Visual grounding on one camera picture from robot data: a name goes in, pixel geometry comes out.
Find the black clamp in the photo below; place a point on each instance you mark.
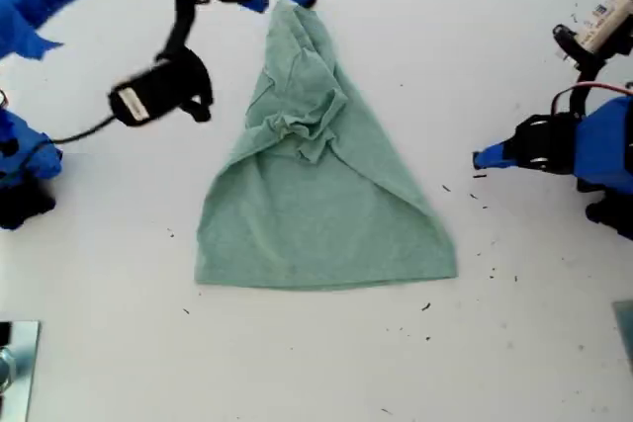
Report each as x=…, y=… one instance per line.
x=4, y=333

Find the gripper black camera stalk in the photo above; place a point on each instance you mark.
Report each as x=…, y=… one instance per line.
x=180, y=31
x=581, y=76

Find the steel post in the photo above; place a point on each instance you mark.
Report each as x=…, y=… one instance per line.
x=6, y=370

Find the green t-shirt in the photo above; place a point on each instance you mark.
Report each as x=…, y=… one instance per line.
x=321, y=219

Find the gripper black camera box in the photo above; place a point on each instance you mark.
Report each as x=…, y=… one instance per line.
x=608, y=22
x=148, y=96

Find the large steel plate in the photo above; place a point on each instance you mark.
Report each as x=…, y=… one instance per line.
x=25, y=372

